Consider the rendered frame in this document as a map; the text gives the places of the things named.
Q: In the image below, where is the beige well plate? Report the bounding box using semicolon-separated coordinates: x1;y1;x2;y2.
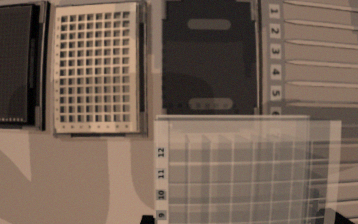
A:
54;2;140;133

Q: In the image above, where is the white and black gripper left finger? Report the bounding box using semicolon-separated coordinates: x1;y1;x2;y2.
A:
140;215;155;224

